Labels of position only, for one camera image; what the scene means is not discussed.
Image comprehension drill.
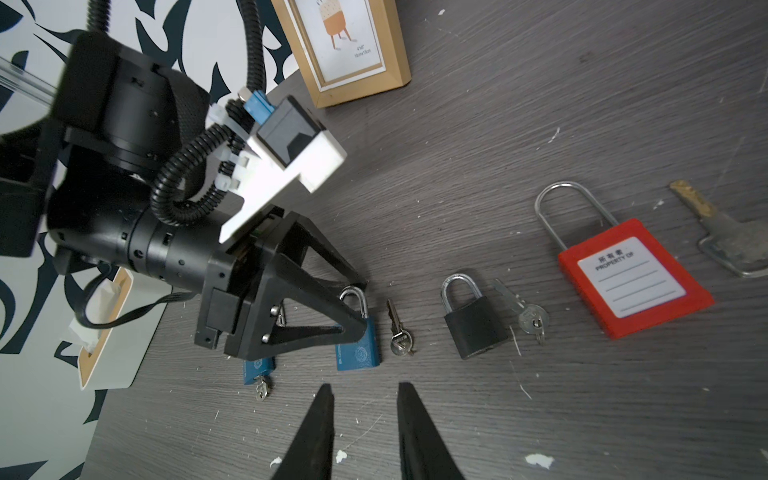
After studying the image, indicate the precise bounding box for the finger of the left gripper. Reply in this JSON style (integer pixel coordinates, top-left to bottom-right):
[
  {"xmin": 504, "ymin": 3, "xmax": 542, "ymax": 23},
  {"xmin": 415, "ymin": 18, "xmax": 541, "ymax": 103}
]
[
  {"xmin": 281, "ymin": 212, "xmax": 368, "ymax": 288},
  {"xmin": 224, "ymin": 254, "xmax": 367, "ymax": 361}
]

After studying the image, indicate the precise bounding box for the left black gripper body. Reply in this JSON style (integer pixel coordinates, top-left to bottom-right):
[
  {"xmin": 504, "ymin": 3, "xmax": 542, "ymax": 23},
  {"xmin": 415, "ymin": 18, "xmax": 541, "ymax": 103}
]
[{"xmin": 193, "ymin": 206, "xmax": 285, "ymax": 360}]

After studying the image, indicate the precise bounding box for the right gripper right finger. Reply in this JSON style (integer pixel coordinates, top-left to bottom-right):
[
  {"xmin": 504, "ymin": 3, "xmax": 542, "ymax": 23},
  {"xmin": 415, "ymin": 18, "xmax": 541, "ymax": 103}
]
[{"xmin": 397, "ymin": 382, "xmax": 465, "ymax": 480}]

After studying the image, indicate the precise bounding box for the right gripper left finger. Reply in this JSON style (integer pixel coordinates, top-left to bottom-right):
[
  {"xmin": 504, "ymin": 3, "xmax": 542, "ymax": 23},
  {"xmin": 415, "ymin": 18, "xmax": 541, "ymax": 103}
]
[{"xmin": 273, "ymin": 383, "xmax": 335, "ymax": 480}]

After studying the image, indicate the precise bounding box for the blue padlock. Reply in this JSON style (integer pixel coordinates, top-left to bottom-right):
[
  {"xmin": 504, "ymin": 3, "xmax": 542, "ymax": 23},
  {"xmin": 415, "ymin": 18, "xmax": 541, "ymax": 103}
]
[
  {"xmin": 243, "ymin": 358, "xmax": 275, "ymax": 401},
  {"xmin": 335, "ymin": 286, "xmax": 380, "ymax": 372}
]

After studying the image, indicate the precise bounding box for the small black padlock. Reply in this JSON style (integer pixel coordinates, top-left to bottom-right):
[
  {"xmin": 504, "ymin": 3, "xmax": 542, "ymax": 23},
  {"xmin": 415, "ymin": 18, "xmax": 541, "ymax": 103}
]
[{"xmin": 440, "ymin": 273, "xmax": 510, "ymax": 360}]

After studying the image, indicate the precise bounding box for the red padlock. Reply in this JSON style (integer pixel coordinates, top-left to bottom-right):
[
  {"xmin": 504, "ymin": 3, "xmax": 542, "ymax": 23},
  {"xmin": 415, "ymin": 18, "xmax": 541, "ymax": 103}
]
[{"xmin": 534, "ymin": 181, "xmax": 715, "ymax": 339}]

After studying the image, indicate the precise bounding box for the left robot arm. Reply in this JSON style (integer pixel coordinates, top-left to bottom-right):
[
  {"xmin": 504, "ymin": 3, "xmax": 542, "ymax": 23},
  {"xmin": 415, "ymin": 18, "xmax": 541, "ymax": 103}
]
[{"xmin": 1, "ymin": 1, "xmax": 367, "ymax": 361}]

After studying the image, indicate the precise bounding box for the blue padlock key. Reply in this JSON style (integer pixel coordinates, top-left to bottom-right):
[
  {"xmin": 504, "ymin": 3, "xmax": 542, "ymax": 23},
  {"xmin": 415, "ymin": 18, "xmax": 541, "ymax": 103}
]
[{"xmin": 386, "ymin": 299, "xmax": 414, "ymax": 356}]

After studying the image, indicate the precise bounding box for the black padlock key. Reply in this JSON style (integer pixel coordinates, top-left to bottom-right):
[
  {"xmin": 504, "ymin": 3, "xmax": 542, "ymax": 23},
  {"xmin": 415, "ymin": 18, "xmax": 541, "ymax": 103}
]
[{"xmin": 493, "ymin": 278, "xmax": 550, "ymax": 345}]

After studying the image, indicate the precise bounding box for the red padlock key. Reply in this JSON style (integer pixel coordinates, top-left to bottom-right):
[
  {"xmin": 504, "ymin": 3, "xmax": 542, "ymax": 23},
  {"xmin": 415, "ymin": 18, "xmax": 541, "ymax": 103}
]
[{"xmin": 669, "ymin": 180, "xmax": 767, "ymax": 278}]

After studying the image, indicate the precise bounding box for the tissue box wooden lid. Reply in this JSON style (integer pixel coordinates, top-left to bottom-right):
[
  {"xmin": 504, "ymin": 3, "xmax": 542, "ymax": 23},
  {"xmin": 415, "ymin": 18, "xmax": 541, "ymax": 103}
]
[{"xmin": 65, "ymin": 266, "xmax": 175, "ymax": 391}]

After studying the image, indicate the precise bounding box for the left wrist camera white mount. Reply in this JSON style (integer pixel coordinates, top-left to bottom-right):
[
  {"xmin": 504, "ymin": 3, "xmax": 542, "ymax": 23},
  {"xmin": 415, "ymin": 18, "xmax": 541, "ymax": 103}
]
[{"xmin": 206, "ymin": 89, "xmax": 349, "ymax": 245}]

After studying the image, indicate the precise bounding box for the wooden picture frame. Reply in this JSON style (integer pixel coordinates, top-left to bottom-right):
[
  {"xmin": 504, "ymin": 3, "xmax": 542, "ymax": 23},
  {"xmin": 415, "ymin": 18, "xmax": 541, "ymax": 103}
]
[{"xmin": 272, "ymin": 0, "xmax": 412, "ymax": 108}]

